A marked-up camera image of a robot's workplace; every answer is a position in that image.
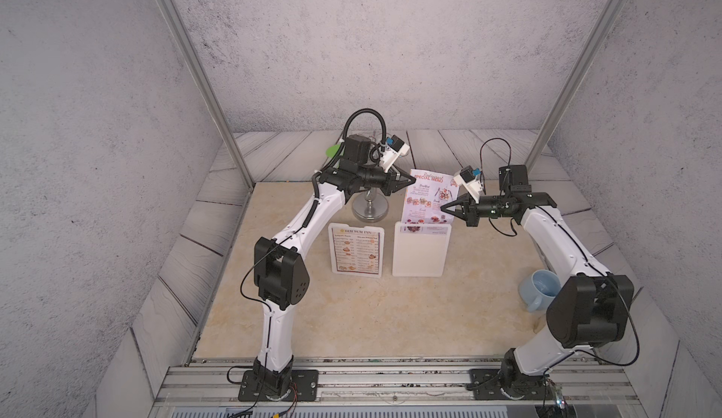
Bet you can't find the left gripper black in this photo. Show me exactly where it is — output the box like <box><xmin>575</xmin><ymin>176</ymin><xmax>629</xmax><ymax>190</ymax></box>
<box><xmin>354</xmin><ymin>164</ymin><xmax>416</xmax><ymax>198</ymax></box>

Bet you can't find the pink special menu sheet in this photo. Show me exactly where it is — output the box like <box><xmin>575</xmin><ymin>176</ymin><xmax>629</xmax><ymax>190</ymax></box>
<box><xmin>400</xmin><ymin>169</ymin><xmax>459</xmax><ymax>233</ymax></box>

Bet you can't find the dim sum inn menu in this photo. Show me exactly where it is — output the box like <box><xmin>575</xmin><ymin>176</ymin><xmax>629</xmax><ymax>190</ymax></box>
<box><xmin>331</xmin><ymin>227</ymin><xmax>382</xmax><ymax>276</ymax></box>

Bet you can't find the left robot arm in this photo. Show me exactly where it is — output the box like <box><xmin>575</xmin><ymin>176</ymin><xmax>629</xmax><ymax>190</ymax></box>
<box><xmin>249</xmin><ymin>135</ymin><xmax>416</xmax><ymax>398</ymax></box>

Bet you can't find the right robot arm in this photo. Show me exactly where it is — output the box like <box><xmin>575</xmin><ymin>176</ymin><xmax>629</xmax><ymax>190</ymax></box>
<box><xmin>441</xmin><ymin>165</ymin><xmax>636</xmax><ymax>400</ymax></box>

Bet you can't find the white menu rack right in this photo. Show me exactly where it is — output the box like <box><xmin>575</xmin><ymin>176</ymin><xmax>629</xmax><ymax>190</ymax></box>
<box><xmin>392</xmin><ymin>222</ymin><xmax>451</xmax><ymax>278</ymax></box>

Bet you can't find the white menu rack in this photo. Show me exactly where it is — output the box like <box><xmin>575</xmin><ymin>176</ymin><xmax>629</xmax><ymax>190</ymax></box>
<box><xmin>327</xmin><ymin>222</ymin><xmax>385</xmax><ymax>279</ymax></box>
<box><xmin>392</xmin><ymin>222</ymin><xmax>451</xmax><ymax>278</ymax></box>

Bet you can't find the white menu rack left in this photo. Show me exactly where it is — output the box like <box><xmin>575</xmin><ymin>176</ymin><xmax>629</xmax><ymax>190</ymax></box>
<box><xmin>327</xmin><ymin>222</ymin><xmax>385</xmax><ymax>279</ymax></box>

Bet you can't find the chrome glass holder stand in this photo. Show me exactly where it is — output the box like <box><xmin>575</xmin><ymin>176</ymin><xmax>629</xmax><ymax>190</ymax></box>
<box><xmin>352</xmin><ymin>152</ymin><xmax>390</xmax><ymax>223</ymax></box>

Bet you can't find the green plastic wine glass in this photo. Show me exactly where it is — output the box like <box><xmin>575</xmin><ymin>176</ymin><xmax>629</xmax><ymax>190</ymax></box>
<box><xmin>325</xmin><ymin>143</ymin><xmax>342</xmax><ymax>158</ymax></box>

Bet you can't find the light blue cup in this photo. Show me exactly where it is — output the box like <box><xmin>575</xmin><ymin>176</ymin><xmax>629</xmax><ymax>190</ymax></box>
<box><xmin>518</xmin><ymin>269</ymin><xmax>561</xmax><ymax>313</ymax></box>

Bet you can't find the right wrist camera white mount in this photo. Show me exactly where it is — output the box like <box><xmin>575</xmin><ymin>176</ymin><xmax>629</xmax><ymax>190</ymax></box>
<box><xmin>453</xmin><ymin>165</ymin><xmax>485</xmax><ymax>204</ymax></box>

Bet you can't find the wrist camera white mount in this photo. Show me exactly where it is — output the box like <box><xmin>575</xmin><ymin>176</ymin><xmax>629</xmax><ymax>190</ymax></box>
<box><xmin>453</xmin><ymin>165</ymin><xmax>485</xmax><ymax>204</ymax></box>
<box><xmin>379</xmin><ymin>135</ymin><xmax>411</xmax><ymax>173</ymax></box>

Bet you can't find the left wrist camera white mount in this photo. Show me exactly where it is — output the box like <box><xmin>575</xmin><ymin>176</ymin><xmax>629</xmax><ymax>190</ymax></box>
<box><xmin>379</xmin><ymin>135</ymin><xmax>411</xmax><ymax>173</ymax></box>

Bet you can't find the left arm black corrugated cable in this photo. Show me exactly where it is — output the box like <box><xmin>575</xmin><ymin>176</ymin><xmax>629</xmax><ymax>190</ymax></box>
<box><xmin>298</xmin><ymin>108</ymin><xmax>388</xmax><ymax>233</ymax></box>

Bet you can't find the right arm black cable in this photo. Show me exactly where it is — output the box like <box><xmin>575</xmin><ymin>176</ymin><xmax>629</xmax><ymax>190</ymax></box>
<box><xmin>478</xmin><ymin>137</ymin><xmax>641</xmax><ymax>368</ymax></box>

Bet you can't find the right metal frame post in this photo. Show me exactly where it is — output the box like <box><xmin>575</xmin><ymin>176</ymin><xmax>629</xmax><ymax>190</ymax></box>
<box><xmin>525</xmin><ymin>0</ymin><xmax>628</xmax><ymax>173</ymax></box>

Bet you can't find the metal frame post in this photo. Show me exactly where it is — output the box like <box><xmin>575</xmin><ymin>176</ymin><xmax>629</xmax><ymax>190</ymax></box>
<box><xmin>525</xmin><ymin>0</ymin><xmax>628</xmax><ymax>173</ymax></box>
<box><xmin>156</xmin><ymin>0</ymin><xmax>255</xmax><ymax>188</ymax></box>

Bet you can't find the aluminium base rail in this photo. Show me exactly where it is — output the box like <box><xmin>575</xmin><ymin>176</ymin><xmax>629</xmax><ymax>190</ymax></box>
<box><xmin>150</xmin><ymin>357</ymin><xmax>646</xmax><ymax>417</ymax></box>

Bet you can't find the left metal frame post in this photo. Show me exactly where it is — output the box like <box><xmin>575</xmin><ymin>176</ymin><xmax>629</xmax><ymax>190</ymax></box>
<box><xmin>156</xmin><ymin>0</ymin><xmax>255</xmax><ymax>188</ymax></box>

